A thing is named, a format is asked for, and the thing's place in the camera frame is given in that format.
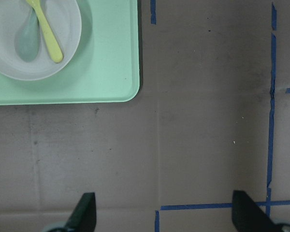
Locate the yellow plastic fork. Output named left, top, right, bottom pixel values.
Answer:
left=26, top=0, right=63, bottom=63

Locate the white round plate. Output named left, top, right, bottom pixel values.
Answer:
left=0, top=0, right=82, bottom=81

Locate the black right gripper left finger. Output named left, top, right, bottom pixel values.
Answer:
left=64, top=192, right=97, bottom=232

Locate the teal green spoon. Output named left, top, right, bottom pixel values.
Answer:
left=14, top=8, right=40, bottom=62

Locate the mint green tray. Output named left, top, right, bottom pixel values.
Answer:
left=0, top=0, right=141, bottom=105

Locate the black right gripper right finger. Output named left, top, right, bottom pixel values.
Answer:
left=232, top=190, right=282, bottom=232

